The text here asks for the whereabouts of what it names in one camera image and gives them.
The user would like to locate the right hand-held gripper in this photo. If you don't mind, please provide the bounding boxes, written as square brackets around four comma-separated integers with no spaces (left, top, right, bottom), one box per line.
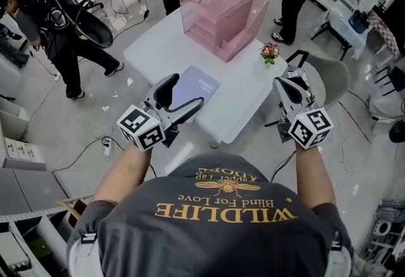
[273,67,335,151]

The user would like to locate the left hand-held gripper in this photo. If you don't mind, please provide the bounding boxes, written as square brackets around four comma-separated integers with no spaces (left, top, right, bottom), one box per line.
[116,73,206,153]

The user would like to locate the lavender notebook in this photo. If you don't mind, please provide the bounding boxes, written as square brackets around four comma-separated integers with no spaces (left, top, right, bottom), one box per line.
[169,65,221,113]

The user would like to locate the pink acrylic desk organizer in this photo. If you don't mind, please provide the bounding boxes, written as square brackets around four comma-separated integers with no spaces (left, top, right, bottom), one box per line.
[179,0,271,63]

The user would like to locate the person's right forearm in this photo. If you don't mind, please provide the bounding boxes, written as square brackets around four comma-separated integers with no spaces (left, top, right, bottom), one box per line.
[294,142,337,211]

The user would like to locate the person's left forearm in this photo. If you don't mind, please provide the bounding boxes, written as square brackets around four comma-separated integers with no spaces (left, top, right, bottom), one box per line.
[92,142,153,204]

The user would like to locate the grey shell chair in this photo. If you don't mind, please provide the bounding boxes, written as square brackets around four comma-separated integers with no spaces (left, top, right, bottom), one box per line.
[284,49,352,112]

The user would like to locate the small potted flowers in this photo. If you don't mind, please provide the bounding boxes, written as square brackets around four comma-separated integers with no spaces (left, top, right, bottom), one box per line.
[259,42,282,66]

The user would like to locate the table with light blue cloth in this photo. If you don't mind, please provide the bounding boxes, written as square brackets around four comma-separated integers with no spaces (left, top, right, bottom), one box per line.
[311,0,370,61]

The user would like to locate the dark blue container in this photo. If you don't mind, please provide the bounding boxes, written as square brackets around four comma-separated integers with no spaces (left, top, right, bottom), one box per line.
[348,9,370,34]

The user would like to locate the red checkered cloth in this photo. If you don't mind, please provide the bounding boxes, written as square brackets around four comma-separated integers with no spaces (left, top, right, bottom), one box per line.
[366,9,401,59]

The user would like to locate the person's dark grey printed shirt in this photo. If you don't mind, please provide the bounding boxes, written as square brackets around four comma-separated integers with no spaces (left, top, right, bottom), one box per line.
[66,152,355,277]

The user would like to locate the white socket panel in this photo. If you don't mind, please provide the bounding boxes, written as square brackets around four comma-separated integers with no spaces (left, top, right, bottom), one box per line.
[2,137,47,172]

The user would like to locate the white box device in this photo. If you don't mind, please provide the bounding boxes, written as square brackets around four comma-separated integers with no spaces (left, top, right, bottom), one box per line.
[371,218,392,238]

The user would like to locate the white shelf unit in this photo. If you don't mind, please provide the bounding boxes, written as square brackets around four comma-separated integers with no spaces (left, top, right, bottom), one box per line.
[0,95,70,277]

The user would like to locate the black floor cable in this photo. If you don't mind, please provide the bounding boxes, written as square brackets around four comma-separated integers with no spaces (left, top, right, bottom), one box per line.
[51,135,126,175]

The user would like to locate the wooden frame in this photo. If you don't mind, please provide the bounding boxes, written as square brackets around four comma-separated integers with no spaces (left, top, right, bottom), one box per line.
[54,195,93,229]

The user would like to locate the white shoulder strap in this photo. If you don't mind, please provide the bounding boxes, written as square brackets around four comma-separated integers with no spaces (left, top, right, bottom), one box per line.
[67,232,106,277]
[328,231,354,277]

